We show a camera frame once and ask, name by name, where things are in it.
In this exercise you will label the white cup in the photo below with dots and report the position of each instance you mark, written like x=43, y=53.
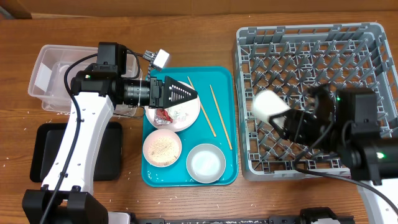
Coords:
x=266, y=104

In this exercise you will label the teal serving tray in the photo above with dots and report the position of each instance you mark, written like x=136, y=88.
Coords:
x=199, y=132

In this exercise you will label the grey dishwasher rack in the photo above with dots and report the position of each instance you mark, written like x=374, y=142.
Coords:
x=288, y=60

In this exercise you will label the white napkin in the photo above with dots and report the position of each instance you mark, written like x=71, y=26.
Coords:
x=179, y=112

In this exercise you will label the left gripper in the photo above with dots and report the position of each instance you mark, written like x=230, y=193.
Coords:
x=160, y=93

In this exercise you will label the black rail at bottom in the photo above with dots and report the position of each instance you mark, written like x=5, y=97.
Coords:
x=270, y=220

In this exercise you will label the red foil wrapper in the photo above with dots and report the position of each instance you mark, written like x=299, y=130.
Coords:
x=162, y=117

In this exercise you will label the pink bowl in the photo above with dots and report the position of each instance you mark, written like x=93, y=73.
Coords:
x=162, y=148

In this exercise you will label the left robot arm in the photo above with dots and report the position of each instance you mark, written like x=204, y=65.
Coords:
x=66, y=194

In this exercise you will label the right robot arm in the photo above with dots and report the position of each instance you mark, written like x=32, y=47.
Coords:
x=346, y=125

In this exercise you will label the clear plastic bin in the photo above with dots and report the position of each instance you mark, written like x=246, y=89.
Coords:
x=46, y=82

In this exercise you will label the black tray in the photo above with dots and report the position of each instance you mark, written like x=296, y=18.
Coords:
x=47, y=143

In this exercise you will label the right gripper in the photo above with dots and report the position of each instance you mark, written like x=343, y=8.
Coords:
x=294, y=124

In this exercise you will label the white plate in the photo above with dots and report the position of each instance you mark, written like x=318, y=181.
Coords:
x=177, y=126

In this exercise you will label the grey bowl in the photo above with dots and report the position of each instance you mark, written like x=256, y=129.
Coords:
x=206, y=163

